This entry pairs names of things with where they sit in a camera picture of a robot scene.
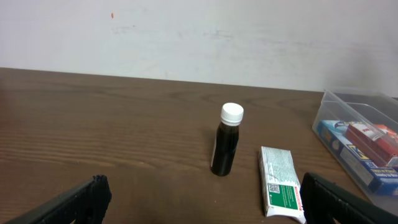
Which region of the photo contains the red medicine box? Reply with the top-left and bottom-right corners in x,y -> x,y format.
345,123 -> 397,168

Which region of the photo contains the clear plastic container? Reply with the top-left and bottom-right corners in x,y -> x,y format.
312,88 -> 397,214

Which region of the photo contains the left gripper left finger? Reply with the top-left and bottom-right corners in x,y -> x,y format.
7,175 -> 112,224

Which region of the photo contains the white green medicine box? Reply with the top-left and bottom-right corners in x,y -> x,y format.
259,146 -> 307,224

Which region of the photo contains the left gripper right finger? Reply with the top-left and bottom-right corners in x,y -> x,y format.
300,172 -> 397,224

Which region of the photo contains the blue Kool Fever box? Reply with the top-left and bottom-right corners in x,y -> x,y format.
316,120 -> 397,197

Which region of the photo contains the dark bottle white cap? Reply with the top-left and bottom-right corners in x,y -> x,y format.
210,103 -> 244,176

